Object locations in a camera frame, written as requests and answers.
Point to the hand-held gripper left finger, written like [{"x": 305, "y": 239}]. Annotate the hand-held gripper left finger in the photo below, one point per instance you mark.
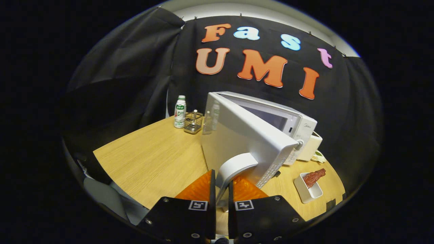
[{"x": 213, "y": 210}]

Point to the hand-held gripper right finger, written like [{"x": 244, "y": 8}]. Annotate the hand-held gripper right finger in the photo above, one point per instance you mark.
[{"x": 231, "y": 213}]

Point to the white microwave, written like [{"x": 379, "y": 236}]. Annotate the white microwave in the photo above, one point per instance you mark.
[{"x": 244, "y": 132}]

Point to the brown meat piece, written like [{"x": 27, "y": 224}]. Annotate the brown meat piece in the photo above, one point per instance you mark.
[{"x": 312, "y": 178}]

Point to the white rectangular tray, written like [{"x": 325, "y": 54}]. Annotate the white rectangular tray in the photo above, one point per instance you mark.
[{"x": 313, "y": 194}]

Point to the white bottle with green label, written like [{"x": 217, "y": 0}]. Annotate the white bottle with green label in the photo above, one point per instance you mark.
[{"x": 180, "y": 113}]

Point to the white divided dish of beans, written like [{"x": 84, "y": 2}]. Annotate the white divided dish of beans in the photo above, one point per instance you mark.
[{"x": 318, "y": 157}]

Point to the white toaster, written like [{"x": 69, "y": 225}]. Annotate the white toaster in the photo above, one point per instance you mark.
[{"x": 312, "y": 147}]

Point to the grey office chair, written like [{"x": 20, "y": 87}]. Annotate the grey office chair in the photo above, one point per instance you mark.
[{"x": 105, "y": 198}]

